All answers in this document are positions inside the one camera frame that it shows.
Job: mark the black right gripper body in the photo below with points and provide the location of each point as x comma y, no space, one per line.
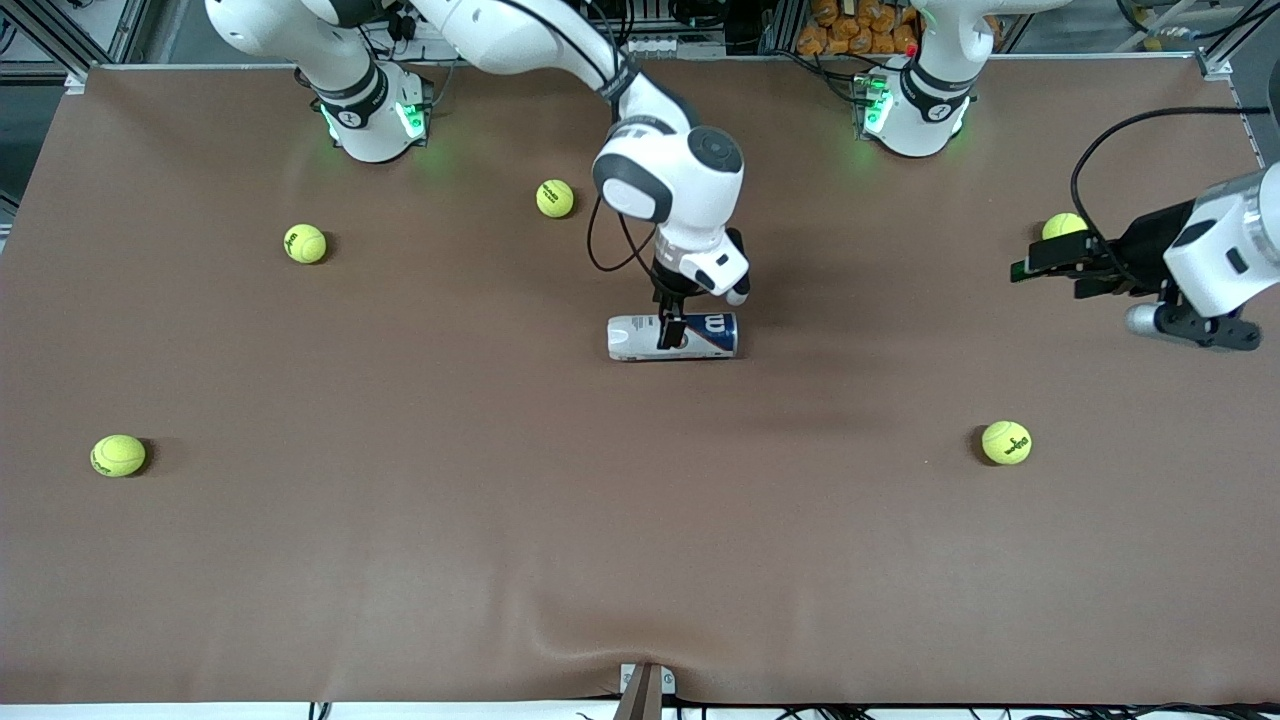
669,285

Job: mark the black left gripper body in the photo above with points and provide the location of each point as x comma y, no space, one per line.
1150,243

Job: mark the blue white tennis ball can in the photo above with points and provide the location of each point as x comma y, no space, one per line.
630,340

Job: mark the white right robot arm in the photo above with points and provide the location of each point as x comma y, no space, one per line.
670,170

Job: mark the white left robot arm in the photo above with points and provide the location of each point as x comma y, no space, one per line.
925,120

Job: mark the yellow tennis ball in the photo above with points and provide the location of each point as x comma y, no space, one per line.
1062,224
554,198
1006,442
118,455
305,243

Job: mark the brown table cloth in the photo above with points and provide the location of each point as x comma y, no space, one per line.
640,500

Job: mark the white terminal strip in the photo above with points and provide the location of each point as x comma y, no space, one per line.
675,47

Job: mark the orange packaged goods pile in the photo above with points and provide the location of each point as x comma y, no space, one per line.
860,30

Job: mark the silver table corner bracket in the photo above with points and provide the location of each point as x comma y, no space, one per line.
76,82
1216,68

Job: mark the silver camera mount bracket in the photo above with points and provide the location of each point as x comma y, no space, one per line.
645,690

